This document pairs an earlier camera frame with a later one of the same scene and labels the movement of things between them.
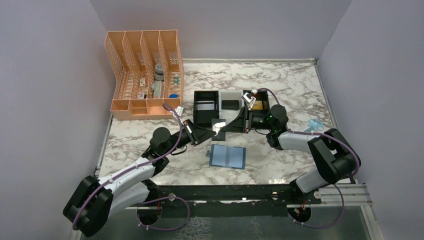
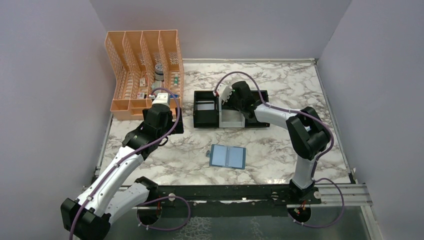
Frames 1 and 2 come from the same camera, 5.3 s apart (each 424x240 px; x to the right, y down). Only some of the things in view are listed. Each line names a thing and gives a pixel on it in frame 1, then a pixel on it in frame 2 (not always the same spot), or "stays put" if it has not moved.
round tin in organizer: x=159 y=74 stays put
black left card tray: x=203 y=118 stays put
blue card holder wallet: x=227 y=156 stays put
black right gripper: x=240 y=124 -> x=228 y=103
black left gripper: x=196 y=134 -> x=179 y=129
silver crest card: x=205 y=105 stays put
